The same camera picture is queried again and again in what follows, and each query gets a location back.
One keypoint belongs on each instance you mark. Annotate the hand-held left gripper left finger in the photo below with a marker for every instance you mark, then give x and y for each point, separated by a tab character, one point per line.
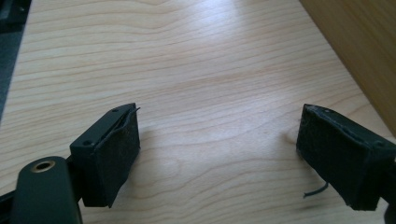
106	158

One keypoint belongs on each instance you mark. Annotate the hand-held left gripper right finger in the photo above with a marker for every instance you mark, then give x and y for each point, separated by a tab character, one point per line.
342	161

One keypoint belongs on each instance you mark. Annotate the wooden side panel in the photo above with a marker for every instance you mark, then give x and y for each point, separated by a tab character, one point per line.
361	46

